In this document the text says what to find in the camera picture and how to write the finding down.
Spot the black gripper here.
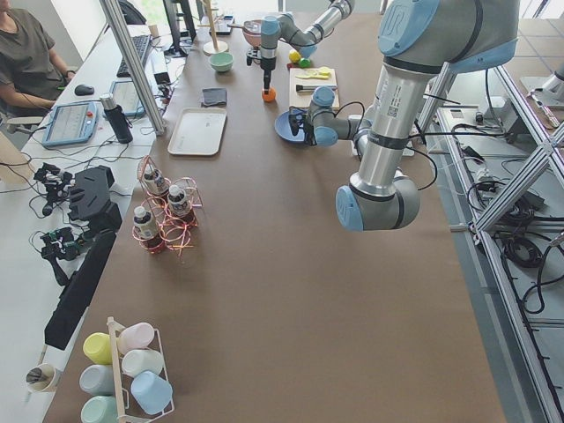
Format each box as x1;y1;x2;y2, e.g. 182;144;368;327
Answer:
246;48;276;93
287;109;314;145

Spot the blue round plate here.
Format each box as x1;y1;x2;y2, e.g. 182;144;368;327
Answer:
274;110;302;144

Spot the orange mandarin fruit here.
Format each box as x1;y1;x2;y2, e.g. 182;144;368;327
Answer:
261;87;277;103

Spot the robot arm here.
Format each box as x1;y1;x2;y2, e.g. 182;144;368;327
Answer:
255;0;355;97
289;1;519;231

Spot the wooden cutting board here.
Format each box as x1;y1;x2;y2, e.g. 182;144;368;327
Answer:
289;68;340;109

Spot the steel muddler black tip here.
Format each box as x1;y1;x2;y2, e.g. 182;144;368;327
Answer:
295;85;338;93

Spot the upper yellow lemon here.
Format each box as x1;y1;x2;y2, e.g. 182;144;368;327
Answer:
288;49;301;63

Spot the green lime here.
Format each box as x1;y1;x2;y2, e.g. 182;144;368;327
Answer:
299;57;311;69

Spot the pink bowl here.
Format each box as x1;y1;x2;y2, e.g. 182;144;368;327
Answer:
242;19;262;48

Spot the mint green bowl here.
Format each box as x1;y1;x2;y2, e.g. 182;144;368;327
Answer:
209;52;234;72

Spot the yellow plastic knife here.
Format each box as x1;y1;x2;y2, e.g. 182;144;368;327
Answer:
295;67;331;80

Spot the wooden stand with round base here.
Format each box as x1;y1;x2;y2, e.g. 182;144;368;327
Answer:
199;0;229;56

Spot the grey folded cloth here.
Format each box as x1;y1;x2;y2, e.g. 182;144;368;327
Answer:
201;87;227;108

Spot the cream rabbit tray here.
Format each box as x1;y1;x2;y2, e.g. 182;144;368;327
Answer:
167;108;226;156

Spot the black keyboard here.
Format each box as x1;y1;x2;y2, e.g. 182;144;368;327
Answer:
115;33;154;78

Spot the far teach pendant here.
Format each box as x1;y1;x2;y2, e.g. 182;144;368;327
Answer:
110;80;145;118

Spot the teach pendant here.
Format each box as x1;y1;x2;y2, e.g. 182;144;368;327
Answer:
110;80;145;118
41;101;98;147

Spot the right tea bottle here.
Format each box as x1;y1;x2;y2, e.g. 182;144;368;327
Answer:
167;184;195;226

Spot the tea bottle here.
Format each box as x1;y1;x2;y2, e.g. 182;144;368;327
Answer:
133;205;163;253
167;184;195;226
142;167;169;197

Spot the black thermos bottle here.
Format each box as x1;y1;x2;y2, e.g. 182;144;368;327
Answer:
100;93;133;144

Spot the left tea bottle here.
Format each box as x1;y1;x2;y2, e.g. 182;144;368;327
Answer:
142;167;169;197

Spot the black computer mouse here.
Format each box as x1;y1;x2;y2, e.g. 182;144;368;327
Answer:
74;84;94;96

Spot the front tea bottle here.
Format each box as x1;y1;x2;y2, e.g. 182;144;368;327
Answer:
133;205;163;253

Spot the near teach pendant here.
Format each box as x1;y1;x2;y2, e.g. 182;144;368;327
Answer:
41;101;98;147

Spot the seated person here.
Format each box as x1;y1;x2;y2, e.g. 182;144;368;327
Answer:
1;1;76;117

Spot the pink cup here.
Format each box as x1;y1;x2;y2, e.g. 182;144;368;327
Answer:
117;322;155;355

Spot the wooden cup rack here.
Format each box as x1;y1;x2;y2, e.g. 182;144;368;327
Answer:
107;316;175;422

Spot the white cup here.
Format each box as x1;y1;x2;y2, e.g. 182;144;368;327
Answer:
122;349;164;377

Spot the yellow cup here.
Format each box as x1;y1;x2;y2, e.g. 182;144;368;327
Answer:
83;332;112;365

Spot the blue cup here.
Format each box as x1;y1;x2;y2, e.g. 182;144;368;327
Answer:
130;371;173;415

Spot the grey cup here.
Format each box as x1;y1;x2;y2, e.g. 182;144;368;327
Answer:
79;364;115;396

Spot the mint green cup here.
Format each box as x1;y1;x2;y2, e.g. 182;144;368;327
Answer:
80;396;118;423

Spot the paper cup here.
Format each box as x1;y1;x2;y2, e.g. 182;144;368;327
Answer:
26;363;62;393

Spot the aluminium frame post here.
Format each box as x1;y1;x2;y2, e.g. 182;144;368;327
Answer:
100;0;166;136

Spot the copper wire bottle rack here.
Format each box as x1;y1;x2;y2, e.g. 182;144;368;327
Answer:
131;156;203;254

